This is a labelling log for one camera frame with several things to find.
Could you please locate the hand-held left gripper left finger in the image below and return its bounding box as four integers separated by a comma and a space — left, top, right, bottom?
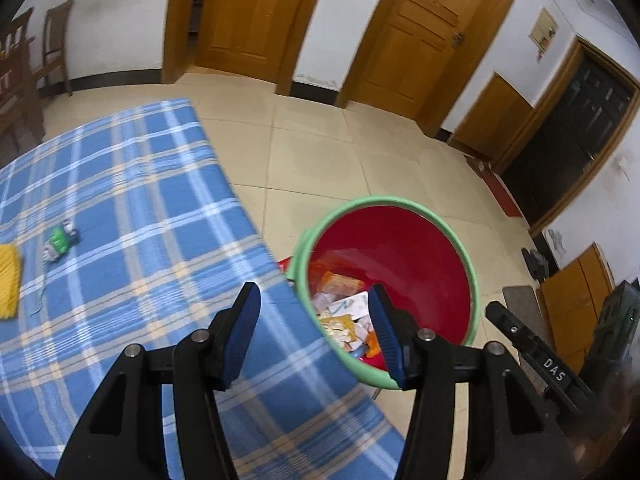
54, 281, 263, 480

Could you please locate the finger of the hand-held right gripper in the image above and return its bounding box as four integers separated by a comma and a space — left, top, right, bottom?
485, 300, 596, 413

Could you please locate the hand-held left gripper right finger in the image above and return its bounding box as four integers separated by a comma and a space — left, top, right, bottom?
367, 282, 571, 480

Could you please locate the white teal medicine box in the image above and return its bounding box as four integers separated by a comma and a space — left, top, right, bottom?
325, 292, 373, 321

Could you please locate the red bucket with green rim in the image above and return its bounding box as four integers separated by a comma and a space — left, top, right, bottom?
290, 196, 481, 391

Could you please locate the grey floor mat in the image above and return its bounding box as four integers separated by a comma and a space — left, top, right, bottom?
502, 286, 551, 341

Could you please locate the tall wooden cabinet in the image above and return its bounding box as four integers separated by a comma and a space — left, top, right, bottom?
540, 242, 616, 376

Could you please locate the pair of dark shoes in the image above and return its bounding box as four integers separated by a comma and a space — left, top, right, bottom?
521, 246, 551, 281

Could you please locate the dark green crate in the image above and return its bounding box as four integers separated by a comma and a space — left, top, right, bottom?
580, 280, 640, 411

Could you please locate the red door mat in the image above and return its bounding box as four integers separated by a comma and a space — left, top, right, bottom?
482, 172, 523, 218

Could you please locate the blue plaid tablecloth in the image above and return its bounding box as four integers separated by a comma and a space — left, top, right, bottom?
0, 99, 406, 480

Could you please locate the green cartoon toy figure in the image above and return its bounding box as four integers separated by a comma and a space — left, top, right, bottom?
42, 221, 81, 263

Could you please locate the dark metal door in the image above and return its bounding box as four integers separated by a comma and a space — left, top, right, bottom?
500, 40, 638, 233

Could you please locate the low wooden cabinet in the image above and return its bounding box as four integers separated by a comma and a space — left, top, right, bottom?
447, 72, 533, 161

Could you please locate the yellow foam fruit net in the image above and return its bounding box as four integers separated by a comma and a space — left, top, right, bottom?
0, 245, 22, 322

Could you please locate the wooden panel door with latch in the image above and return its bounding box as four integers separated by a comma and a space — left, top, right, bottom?
357, 0, 501, 121

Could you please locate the tall wooden dining chair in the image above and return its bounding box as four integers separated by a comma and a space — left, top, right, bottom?
0, 7, 47, 146

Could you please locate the beige wall meter box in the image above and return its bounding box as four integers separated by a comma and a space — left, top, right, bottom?
529, 7, 560, 56

